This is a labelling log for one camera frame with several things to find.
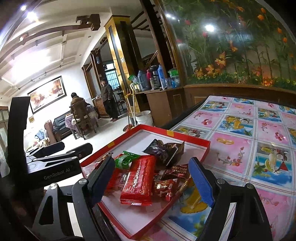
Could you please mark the green candy wrapper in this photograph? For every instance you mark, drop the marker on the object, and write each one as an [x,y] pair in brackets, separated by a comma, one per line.
[125,159]

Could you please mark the blue water bottle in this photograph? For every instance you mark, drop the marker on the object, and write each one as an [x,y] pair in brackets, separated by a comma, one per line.
[161,77]

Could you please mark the dark purple snack packet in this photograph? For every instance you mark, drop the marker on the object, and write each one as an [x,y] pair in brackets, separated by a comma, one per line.
[163,152]

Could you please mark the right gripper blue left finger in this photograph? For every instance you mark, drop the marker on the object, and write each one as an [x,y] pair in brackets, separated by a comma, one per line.
[99,179]

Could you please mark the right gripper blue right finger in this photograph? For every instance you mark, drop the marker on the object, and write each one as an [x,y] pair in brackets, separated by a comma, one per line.
[204,181]

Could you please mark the red long snack packet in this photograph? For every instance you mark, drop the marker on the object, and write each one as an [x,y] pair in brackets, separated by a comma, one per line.
[138,187]

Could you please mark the red floral candy packet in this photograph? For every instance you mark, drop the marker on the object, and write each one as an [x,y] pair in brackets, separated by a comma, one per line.
[165,189]

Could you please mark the gold brown snack packet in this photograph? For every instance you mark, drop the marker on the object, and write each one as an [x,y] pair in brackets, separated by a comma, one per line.
[176,152]

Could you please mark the glass floral display cabinet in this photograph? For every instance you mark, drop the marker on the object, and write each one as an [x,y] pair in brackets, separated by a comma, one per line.
[240,42]

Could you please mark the patterned plastic tablecloth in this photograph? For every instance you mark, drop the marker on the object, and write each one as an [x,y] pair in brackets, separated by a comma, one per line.
[251,141]

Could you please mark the dark sofa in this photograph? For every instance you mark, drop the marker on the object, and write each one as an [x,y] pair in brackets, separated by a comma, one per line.
[60,130]

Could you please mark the standing person dark coat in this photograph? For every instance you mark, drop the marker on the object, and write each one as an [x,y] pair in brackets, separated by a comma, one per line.
[108,100]

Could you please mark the framed wall painting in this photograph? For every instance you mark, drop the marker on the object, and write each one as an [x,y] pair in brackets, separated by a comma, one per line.
[46,94]

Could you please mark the white plastic bucket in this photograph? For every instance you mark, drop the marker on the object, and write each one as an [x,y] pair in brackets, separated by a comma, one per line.
[144,118]

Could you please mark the seated person in brown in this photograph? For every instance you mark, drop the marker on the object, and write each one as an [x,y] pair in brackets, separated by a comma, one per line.
[79,111]

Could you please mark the brown manly snack packet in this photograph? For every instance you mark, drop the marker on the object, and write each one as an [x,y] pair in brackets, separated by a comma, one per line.
[177,171]

